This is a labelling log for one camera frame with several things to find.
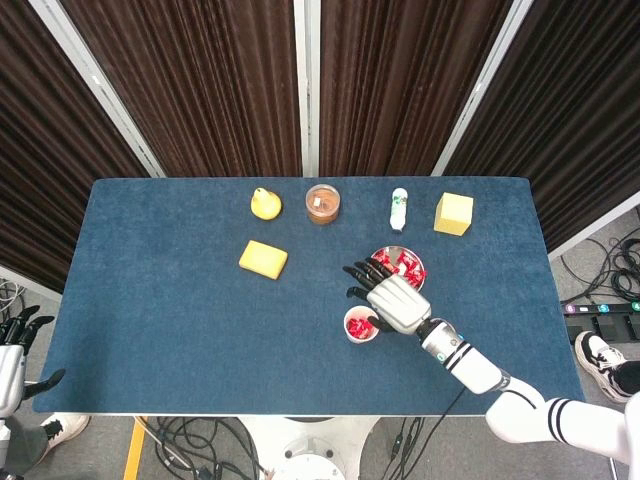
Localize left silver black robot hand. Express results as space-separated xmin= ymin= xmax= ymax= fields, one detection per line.
xmin=0 ymin=305 xmax=67 ymax=419

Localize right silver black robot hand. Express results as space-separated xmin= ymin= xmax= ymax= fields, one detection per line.
xmin=342 ymin=257 xmax=433 ymax=336

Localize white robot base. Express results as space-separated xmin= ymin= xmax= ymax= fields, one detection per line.
xmin=238 ymin=416 xmax=379 ymax=480

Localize white paper cup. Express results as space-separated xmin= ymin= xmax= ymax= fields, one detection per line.
xmin=343 ymin=305 xmax=381 ymax=345

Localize silver metal plate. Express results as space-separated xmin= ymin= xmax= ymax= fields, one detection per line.
xmin=368 ymin=244 xmax=430 ymax=292

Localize grey trouser leg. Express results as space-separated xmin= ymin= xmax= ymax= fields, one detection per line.
xmin=0 ymin=414 xmax=49 ymax=474

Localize small white bottle green label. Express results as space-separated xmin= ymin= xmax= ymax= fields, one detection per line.
xmin=388 ymin=187 xmax=410 ymax=235

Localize yellow cube block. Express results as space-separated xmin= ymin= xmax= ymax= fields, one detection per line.
xmin=432 ymin=191 xmax=475 ymax=237

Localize clear jar of rubber bands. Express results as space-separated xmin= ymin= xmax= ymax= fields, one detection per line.
xmin=305 ymin=183 xmax=343 ymax=226

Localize flat yellow sponge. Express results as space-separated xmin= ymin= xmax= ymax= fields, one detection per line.
xmin=238 ymin=239 xmax=290 ymax=279

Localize yellow floor tape strip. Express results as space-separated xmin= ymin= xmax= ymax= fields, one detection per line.
xmin=122 ymin=417 xmax=150 ymax=480

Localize yellow pear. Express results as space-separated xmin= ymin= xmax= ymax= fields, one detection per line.
xmin=249 ymin=186 xmax=284 ymax=220

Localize blue tablecloth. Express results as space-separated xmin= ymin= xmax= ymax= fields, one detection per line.
xmin=32 ymin=175 xmax=586 ymax=417

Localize black power strip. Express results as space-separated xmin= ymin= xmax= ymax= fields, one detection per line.
xmin=559 ymin=299 xmax=640 ymax=317

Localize white black sneaker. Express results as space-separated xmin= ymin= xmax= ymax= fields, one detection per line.
xmin=573 ymin=330 xmax=635 ymax=404

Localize black foot pedal box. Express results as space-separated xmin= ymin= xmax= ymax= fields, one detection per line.
xmin=567 ymin=313 xmax=640 ymax=345

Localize brown curtain panel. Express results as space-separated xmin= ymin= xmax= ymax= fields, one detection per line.
xmin=318 ymin=0 xmax=516 ymax=177
xmin=442 ymin=0 xmax=640 ymax=254
xmin=59 ymin=0 xmax=304 ymax=179
xmin=0 ymin=0 xmax=151 ymax=296

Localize black trouser leg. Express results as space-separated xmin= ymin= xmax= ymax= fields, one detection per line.
xmin=610 ymin=359 xmax=640 ymax=401

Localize grey floor cables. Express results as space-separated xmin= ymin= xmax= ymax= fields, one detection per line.
xmin=0 ymin=278 xmax=21 ymax=326

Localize white screen base rail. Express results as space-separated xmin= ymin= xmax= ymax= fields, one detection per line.
xmin=547 ymin=192 xmax=640 ymax=262
xmin=0 ymin=263 xmax=64 ymax=304

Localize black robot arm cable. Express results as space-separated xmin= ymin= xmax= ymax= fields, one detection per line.
xmin=399 ymin=387 xmax=469 ymax=480

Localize black cable with green light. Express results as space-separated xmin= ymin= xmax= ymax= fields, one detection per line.
xmin=384 ymin=417 xmax=426 ymax=480

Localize black floor cable bundle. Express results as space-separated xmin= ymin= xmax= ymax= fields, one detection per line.
xmin=144 ymin=417 xmax=271 ymax=480
xmin=559 ymin=234 xmax=640 ymax=306

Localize white table frame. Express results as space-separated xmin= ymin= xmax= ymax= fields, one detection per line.
xmin=52 ymin=410 xmax=506 ymax=420

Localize white screen frame post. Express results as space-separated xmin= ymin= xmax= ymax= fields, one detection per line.
xmin=27 ymin=0 xmax=167 ymax=179
xmin=292 ymin=0 xmax=322 ymax=179
xmin=430 ymin=0 xmax=532 ymax=177

